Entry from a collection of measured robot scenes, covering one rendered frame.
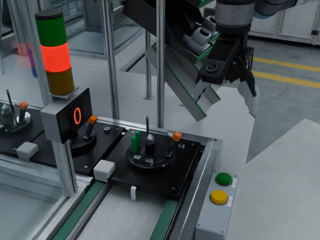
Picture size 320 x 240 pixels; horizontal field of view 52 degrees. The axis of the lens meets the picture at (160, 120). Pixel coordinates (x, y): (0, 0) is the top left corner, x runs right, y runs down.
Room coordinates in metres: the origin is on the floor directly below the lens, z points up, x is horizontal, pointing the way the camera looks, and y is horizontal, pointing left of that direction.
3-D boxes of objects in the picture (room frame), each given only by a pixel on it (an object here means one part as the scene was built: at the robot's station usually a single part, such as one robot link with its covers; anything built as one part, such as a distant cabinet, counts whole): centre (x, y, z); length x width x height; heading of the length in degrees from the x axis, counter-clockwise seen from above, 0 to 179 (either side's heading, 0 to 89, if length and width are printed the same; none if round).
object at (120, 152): (0.74, 0.03, 0.96); 0.24 x 0.24 x 0.02; 71
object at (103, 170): (0.68, 0.15, 0.97); 0.05 x 0.05 x 0.04; 71
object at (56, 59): (0.60, 0.20, 1.33); 0.05 x 0.05 x 0.05
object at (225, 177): (0.66, -0.17, 0.96); 0.04 x 0.04 x 0.02
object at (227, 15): (0.68, -0.15, 1.40); 0.08 x 0.08 x 0.05
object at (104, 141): (0.83, 0.27, 1.01); 0.24 x 0.24 x 0.13; 71
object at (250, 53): (0.68, -0.16, 1.32); 0.09 x 0.08 x 0.12; 149
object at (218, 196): (0.59, -0.15, 0.96); 0.04 x 0.04 x 0.02
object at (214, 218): (0.59, -0.15, 0.93); 0.21 x 0.07 x 0.06; 161
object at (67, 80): (0.60, 0.20, 1.28); 0.05 x 0.05 x 0.05
